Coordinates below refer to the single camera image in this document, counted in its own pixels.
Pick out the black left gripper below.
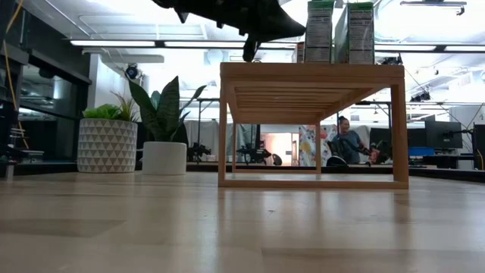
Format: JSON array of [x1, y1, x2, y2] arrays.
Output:
[[151, 0, 307, 63]]

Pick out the green cereal box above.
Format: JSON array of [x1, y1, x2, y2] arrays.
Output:
[[304, 0, 336, 64], [333, 2, 376, 64]]

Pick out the wooden slatted shelf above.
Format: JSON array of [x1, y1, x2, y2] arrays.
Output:
[[217, 62, 410, 190]]

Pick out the long ceiling light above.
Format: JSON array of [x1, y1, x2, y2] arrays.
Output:
[[70, 39, 157, 48], [163, 40, 297, 50], [443, 45, 485, 53], [374, 44, 437, 52]]

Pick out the colourful printed cloth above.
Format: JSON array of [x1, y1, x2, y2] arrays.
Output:
[[298, 124, 338, 167]]

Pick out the snake plant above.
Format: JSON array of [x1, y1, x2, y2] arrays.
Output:
[[127, 75, 208, 143]]

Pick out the person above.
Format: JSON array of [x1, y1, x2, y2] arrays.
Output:
[[330, 115, 371, 166]]

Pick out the white plant pot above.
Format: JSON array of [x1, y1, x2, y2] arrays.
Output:
[[142, 141, 188, 176]]

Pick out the hanging ceiling lamp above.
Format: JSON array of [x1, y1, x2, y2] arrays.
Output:
[[399, 0, 468, 17]]

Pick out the black computer monitor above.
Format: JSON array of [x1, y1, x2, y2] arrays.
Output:
[[406, 127, 427, 148], [424, 120, 464, 149]]

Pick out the green succulent plant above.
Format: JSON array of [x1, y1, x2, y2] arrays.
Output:
[[82, 93, 139, 123]]

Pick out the blue box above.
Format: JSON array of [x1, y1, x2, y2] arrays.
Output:
[[408, 146, 436, 158]]

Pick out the black aluminium rear rail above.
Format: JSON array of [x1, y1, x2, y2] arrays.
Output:
[[14, 161, 485, 184]]

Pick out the yellow cable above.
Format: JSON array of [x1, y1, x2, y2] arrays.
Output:
[[2, 0, 30, 149]]

